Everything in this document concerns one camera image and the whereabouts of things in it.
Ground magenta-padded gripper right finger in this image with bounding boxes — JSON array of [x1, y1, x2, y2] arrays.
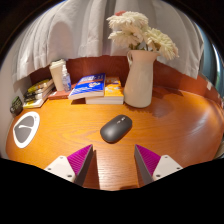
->
[[133, 143, 184, 186]]

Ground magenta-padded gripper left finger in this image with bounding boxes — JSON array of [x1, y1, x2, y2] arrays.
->
[[44, 143, 95, 187]]

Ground dark grey computer mouse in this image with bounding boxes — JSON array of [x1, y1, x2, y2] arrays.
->
[[99, 114, 133, 144]]

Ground white and grey mouse pad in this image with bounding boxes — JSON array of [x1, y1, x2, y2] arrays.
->
[[12, 111, 41, 149]]

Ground yellow and white book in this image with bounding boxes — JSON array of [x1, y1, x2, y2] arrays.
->
[[22, 92, 52, 109]]

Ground red-brown flat book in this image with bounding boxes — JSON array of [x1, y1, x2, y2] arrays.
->
[[48, 83, 78, 101]]

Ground black spine book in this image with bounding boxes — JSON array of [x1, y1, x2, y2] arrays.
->
[[23, 88, 54, 103], [24, 83, 55, 99]]

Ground blue cover book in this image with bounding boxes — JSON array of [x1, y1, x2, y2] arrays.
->
[[67, 73, 107, 101]]

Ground yellow cover book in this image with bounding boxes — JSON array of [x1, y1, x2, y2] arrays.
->
[[27, 78, 54, 94]]

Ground cream ceramic jug vase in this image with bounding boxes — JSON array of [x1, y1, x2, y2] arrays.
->
[[123, 49, 160, 109]]

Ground orange cover book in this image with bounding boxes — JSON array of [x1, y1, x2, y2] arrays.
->
[[85, 77, 125, 105]]

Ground cream lidded tumbler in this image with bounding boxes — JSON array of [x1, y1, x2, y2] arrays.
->
[[49, 58, 68, 92]]

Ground dark glass window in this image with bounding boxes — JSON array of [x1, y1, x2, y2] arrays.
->
[[199, 23, 224, 89]]

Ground white curtain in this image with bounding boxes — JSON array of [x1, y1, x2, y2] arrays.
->
[[13, 0, 205, 83]]

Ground white flower bouquet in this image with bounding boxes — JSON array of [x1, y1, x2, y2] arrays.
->
[[106, 10, 180, 61]]

